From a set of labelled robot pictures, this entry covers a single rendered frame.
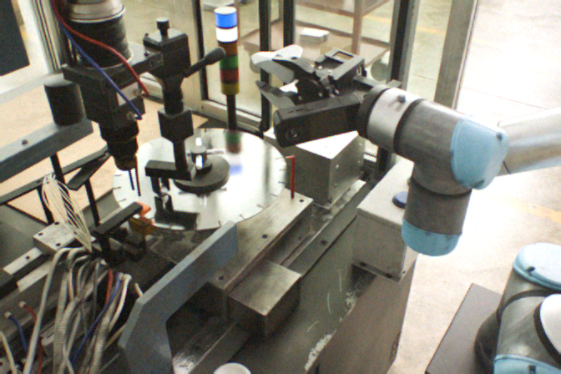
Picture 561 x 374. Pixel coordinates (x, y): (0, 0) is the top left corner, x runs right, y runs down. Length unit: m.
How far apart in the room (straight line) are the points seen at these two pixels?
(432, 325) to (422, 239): 1.37
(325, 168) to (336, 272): 0.23
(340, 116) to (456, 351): 0.52
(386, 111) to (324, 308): 0.51
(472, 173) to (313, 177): 0.66
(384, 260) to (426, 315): 1.01
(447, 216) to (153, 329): 0.42
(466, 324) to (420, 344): 0.92
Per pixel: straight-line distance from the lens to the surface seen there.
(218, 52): 0.87
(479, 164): 0.62
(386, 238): 1.07
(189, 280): 0.82
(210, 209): 0.96
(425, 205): 0.68
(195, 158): 1.02
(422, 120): 0.64
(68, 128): 1.08
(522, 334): 0.82
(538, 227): 2.61
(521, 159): 0.77
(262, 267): 1.03
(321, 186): 1.23
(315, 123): 0.69
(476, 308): 1.13
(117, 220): 0.92
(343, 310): 1.07
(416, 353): 1.98
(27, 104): 1.86
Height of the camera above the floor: 1.55
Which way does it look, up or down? 37 degrees down
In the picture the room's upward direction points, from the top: straight up
